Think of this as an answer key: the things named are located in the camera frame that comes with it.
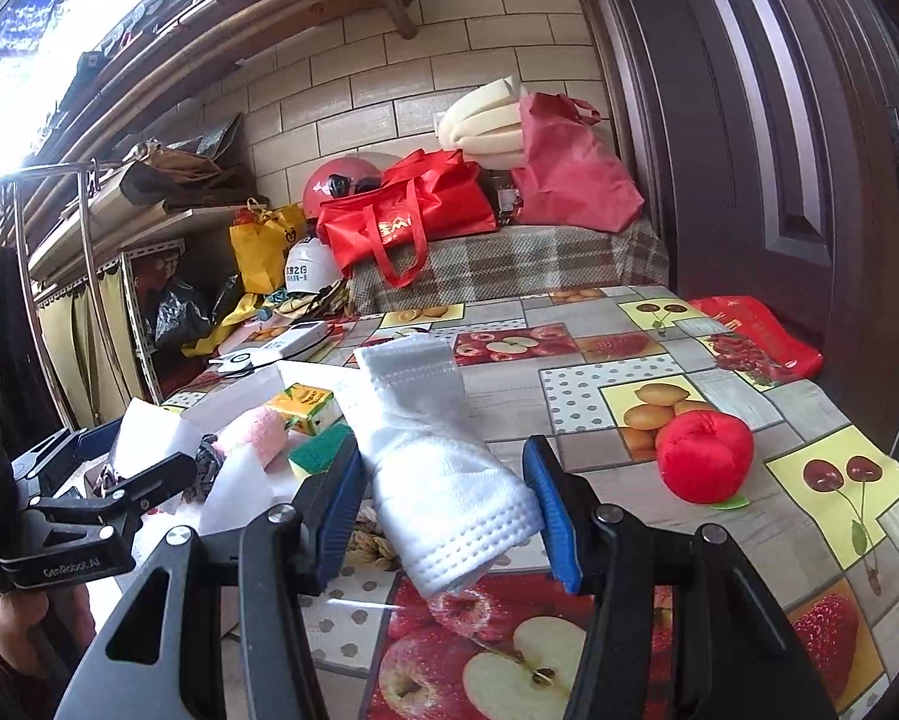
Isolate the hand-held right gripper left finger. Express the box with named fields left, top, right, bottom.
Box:
left=52, top=454, right=364, bottom=720

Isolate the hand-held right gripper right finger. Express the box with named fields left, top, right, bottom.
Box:
left=523, top=435, right=841, bottom=720

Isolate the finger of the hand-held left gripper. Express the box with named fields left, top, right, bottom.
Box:
left=25, top=452, right=199, bottom=533
left=10, top=420, right=128, bottom=481

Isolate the white towel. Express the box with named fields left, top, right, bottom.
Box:
left=352, top=334, right=544, bottom=601

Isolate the yellow tissue pack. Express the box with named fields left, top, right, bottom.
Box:
left=265, top=382, right=343, bottom=437

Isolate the pink plush toy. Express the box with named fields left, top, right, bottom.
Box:
left=213, top=405, right=289, bottom=466

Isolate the white foam tray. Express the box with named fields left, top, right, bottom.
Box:
left=112, top=360, right=361, bottom=537

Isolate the person's left hand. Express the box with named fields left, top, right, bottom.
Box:
left=0, top=589, right=94, bottom=720

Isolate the yellow and green sponge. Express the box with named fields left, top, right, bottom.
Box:
left=288, top=424, right=358, bottom=482

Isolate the yellow curtain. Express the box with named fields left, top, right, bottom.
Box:
left=37, top=255, right=158, bottom=428

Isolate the fruit print tablecloth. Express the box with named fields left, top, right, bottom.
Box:
left=157, top=285, right=899, bottom=720

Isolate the red plush apple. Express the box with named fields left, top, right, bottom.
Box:
left=655, top=411, right=756, bottom=512

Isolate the black plastic bag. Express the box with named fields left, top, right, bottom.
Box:
left=153, top=277, right=241, bottom=350

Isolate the large white power bank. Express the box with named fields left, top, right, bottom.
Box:
left=265, top=320, right=331, bottom=361

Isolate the crumpled yellow plastic bag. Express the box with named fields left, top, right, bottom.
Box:
left=181, top=292, right=271, bottom=357

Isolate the metal shelf rack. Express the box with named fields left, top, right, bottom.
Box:
left=25, top=202, right=256, bottom=428

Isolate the white helmet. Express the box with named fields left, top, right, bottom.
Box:
left=283, top=235, right=346, bottom=295

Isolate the plaid cloth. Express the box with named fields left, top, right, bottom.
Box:
left=344, top=221, right=672, bottom=316

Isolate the yellow shopping bag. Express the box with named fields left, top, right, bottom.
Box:
left=229, top=197, right=308, bottom=295

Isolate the flat red bag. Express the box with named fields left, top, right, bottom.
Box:
left=690, top=296, right=826, bottom=383

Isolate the red tote bag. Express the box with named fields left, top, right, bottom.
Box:
left=316, top=148, right=499, bottom=290

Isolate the red helmet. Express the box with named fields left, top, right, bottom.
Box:
left=301, top=152, right=401, bottom=222

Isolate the red plastic bag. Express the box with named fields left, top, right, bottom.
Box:
left=510, top=92, right=646, bottom=233

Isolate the cream foam padding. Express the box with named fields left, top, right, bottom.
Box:
left=434, top=75, right=529, bottom=170

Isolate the dark brown door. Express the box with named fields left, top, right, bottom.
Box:
left=570, top=0, right=899, bottom=458

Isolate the bundle of bamboo poles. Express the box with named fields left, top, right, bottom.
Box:
left=14, top=0, right=601, bottom=188

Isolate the black cable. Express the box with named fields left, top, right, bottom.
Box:
left=299, top=330, right=346, bottom=365

